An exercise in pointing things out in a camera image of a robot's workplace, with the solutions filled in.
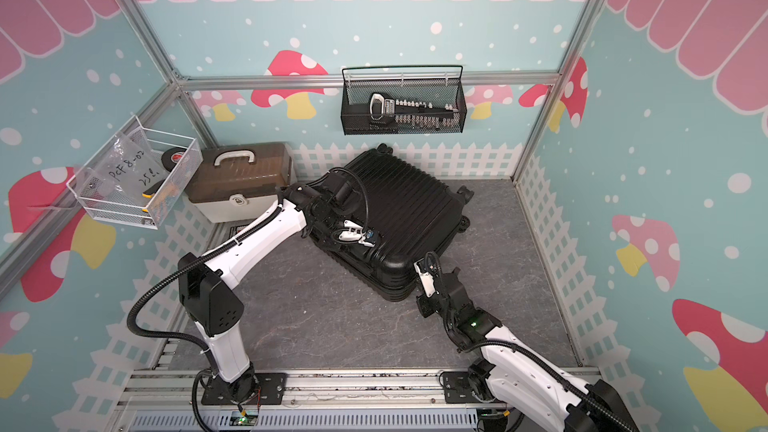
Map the black hard-shell suitcase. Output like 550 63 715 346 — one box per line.
309 144 474 302

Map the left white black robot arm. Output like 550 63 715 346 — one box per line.
126 167 374 384

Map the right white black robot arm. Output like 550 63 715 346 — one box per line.
414 252 639 431

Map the socket wrench set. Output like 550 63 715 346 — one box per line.
368 93 463 132

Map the brown lid white toolbox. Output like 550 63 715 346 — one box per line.
185 142 296 223

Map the black tape roll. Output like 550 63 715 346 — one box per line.
161 147 186 172

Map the yellow black tool in bin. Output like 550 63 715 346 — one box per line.
142 180 177 217

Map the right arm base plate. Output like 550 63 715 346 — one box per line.
438 371 503 404

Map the black wire mesh basket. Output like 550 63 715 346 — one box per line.
340 65 467 135

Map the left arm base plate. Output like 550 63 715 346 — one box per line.
202 372 288 406

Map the clear acrylic wall bin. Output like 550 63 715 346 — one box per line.
66 116 203 230

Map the aluminium mounting rail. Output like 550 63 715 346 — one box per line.
106 368 507 431

